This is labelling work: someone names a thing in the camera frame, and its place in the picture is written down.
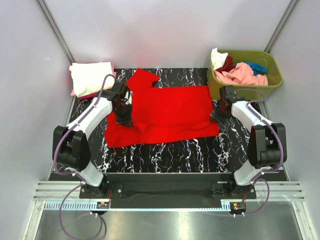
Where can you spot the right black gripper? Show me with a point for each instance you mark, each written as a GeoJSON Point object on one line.
{"type": "Point", "coordinates": [214, 115]}

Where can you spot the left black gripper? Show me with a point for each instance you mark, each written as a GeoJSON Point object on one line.
{"type": "Point", "coordinates": [126, 121]}

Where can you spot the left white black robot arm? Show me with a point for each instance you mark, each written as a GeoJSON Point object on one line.
{"type": "Point", "coordinates": [70, 143]}

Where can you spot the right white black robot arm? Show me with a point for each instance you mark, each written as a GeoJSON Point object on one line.
{"type": "Point", "coordinates": [266, 150]}

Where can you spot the black marbled table mat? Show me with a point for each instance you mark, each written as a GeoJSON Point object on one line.
{"type": "Point", "coordinates": [224, 153]}

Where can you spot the light pink t shirt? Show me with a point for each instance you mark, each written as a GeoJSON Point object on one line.
{"type": "Point", "coordinates": [242, 74]}

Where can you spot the dark red t shirt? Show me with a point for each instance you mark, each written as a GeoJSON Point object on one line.
{"type": "Point", "coordinates": [228, 65]}

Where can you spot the folded white t shirt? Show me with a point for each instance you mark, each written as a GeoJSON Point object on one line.
{"type": "Point", "coordinates": [87, 78]}

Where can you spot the white cloth in bin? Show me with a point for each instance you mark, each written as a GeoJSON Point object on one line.
{"type": "Point", "coordinates": [217, 59]}

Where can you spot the olive green plastic bin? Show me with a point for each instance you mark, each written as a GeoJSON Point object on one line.
{"type": "Point", "coordinates": [275, 78]}

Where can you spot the blue t shirt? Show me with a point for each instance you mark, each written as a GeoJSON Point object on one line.
{"type": "Point", "coordinates": [257, 68]}

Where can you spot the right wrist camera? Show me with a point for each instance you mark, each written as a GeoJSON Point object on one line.
{"type": "Point", "coordinates": [227, 91]}

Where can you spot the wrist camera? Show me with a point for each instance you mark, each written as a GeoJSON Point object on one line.
{"type": "Point", "coordinates": [122, 89]}
{"type": "Point", "coordinates": [227, 91]}

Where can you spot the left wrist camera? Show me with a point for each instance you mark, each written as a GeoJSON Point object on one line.
{"type": "Point", "coordinates": [122, 89]}

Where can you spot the aluminium frame rail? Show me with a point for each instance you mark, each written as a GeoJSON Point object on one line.
{"type": "Point", "coordinates": [279, 191]}

